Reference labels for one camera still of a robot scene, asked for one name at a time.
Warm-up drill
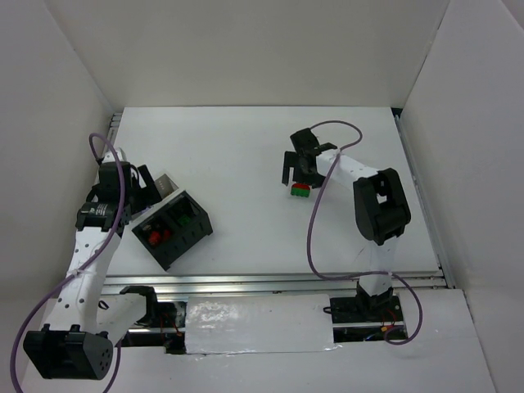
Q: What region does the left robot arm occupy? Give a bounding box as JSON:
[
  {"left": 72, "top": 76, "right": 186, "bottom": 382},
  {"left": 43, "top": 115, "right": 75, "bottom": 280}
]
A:
[{"left": 23, "top": 158, "right": 160, "bottom": 380}]

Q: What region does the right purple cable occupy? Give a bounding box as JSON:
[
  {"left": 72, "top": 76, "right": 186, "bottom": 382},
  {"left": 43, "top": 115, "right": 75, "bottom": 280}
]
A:
[{"left": 306, "top": 120, "right": 424, "bottom": 345}]

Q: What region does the white two-compartment container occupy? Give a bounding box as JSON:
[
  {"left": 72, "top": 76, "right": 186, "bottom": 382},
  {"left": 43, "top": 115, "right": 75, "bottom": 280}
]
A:
[{"left": 138, "top": 173, "right": 180, "bottom": 215}]

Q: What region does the aluminium left rail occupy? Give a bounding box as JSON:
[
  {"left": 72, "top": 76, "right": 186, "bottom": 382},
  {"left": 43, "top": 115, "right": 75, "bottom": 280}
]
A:
[{"left": 106, "top": 112, "right": 123, "bottom": 144}]

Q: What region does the aluminium right rail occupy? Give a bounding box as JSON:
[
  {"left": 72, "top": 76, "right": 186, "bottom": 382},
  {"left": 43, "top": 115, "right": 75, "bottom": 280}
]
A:
[{"left": 391, "top": 108, "right": 457, "bottom": 289}]

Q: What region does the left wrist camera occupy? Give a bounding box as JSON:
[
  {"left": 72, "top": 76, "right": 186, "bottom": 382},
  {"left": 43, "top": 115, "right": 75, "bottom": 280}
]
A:
[{"left": 101, "top": 148, "right": 127, "bottom": 164}]

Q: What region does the red and tan lego brick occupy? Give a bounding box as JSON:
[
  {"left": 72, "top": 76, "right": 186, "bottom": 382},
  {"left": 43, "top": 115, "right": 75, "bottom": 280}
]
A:
[{"left": 148, "top": 231, "right": 162, "bottom": 247}]

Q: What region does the aluminium front rail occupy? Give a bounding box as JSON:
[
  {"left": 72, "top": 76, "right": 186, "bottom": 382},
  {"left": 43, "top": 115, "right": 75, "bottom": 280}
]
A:
[{"left": 100, "top": 273, "right": 445, "bottom": 296}]

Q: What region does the black two-compartment container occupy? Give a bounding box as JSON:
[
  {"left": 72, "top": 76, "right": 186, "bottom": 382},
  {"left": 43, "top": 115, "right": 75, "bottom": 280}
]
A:
[{"left": 132, "top": 191, "right": 213, "bottom": 271}]

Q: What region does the red green arched lego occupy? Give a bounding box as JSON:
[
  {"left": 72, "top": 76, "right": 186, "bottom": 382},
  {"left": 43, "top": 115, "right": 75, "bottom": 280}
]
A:
[{"left": 290, "top": 183, "right": 311, "bottom": 198}]

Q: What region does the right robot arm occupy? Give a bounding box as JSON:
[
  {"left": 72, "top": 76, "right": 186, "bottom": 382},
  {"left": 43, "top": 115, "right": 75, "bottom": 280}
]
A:
[{"left": 282, "top": 128, "right": 411, "bottom": 315}]

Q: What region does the small green lego brick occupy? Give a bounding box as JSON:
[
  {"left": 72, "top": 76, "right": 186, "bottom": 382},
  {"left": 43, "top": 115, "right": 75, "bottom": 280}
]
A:
[{"left": 177, "top": 215, "right": 192, "bottom": 227}]

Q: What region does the aluminium rail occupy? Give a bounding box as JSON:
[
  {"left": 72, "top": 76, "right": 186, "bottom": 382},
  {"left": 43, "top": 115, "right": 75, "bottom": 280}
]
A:
[
  {"left": 100, "top": 273, "right": 445, "bottom": 296},
  {"left": 106, "top": 112, "right": 123, "bottom": 144},
  {"left": 391, "top": 108, "right": 457, "bottom": 289}
]

